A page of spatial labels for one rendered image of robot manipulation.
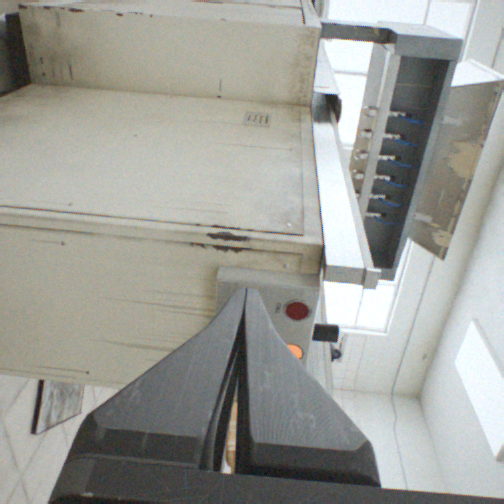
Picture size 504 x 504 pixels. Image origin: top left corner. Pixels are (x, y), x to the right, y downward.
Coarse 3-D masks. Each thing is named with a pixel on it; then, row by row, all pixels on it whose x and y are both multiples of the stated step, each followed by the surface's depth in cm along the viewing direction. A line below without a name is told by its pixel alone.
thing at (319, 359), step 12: (324, 288) 101; (324, 300) 97; (324, 312) 94; (312, 348) 85; (324, 348) 85; (312, 360) 82; (324, 360) 83; (312, 372) 80; (324, 372) 80; (324, 384) 78
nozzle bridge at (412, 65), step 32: (352, 32) 116; (384, 32) 115; (416, 32) 110; (384, 64) 118; (416, 64) 117; (448, 64) 109; (384, 96) 117; (416, 96) 121; (384, 128) 122; (416, 128) 126; (352, 160) 153; (416, 160) 127; (384, 192) 137; (416, 192) 127; (384, 224) 143; (384, 256) 148
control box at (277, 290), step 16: (224, 272) 61; (240, 272) 61; (256, 272) 61; (272, 272) 61; (288, 272) 62; (224, 288) 60; (256, 288) 60; (272, 288) 60; (288, 288) 60; (304, 288) 59; (320, 288) 59; (272, 304) 61; (288, 304) 61; (272, 320) 63; (288, 320) 62; (304, 320) 62; (288, 336) 64; (304, 336) 64; (304, 352) 65
